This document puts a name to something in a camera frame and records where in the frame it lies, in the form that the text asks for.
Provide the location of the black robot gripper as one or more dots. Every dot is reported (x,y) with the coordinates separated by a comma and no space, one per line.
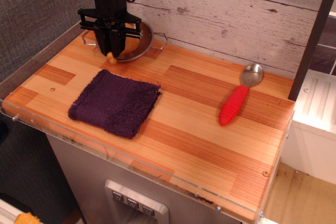
(110,13)

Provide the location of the yellow toy chicken leg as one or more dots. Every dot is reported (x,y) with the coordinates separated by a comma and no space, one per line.
(131,42)

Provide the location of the small metal bowl with handles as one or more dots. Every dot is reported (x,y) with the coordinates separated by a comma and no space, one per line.
(145,43)

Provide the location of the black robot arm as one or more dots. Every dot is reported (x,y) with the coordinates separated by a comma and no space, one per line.
(111,24)

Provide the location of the purple rag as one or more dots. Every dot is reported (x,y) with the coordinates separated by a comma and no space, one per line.
(116,104)

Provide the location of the clear acrylic front guard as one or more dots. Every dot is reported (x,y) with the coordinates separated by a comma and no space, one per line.
(221,205)

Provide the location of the clear acrylic guard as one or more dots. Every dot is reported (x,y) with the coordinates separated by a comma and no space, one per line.
(22,73)
(221,205)

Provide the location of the clear acrylic left guard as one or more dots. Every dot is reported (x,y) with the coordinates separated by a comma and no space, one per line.
(22,73)

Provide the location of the silver dispenser button panel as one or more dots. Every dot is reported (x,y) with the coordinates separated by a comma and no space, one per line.
(130,206)

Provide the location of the yellow object bottom left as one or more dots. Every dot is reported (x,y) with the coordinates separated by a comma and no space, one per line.
(26,218)

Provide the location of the red handled metal spoon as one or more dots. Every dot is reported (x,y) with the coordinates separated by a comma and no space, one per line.
(250,76)

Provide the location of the dark right vertical post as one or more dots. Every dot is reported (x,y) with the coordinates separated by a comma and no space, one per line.
(313,40)

